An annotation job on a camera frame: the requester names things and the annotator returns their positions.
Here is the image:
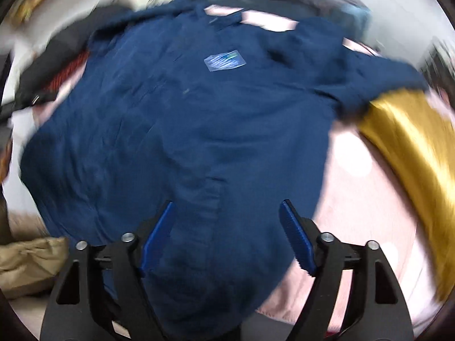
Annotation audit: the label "pink bed sheet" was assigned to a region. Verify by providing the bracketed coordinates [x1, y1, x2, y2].
[7, 3, 455, 334]

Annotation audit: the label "grey-blue cloth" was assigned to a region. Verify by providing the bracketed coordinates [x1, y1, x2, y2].
[340, 5, 371, 40]

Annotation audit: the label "golden yellow cloth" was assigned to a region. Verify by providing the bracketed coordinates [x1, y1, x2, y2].
[357, 90, 455, 302]

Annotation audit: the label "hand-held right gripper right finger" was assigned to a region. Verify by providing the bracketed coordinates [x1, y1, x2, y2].
[279, 199, 415, 341]

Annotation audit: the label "beige crumpled cloth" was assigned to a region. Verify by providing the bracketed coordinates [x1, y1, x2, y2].
[0, 236, 70, 300]

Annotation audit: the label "black garment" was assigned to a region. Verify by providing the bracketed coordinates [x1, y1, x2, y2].
[12, 25, 94, 108]

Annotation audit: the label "red patterned cloth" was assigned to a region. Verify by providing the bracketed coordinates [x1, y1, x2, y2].
[44, 51, 89, 95]

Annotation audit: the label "navy blue jacket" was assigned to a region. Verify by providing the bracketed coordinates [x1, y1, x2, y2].
[19, 0, 432, 340]

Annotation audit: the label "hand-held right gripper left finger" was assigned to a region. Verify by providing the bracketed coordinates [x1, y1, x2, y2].
[40, 201, 175, 341]

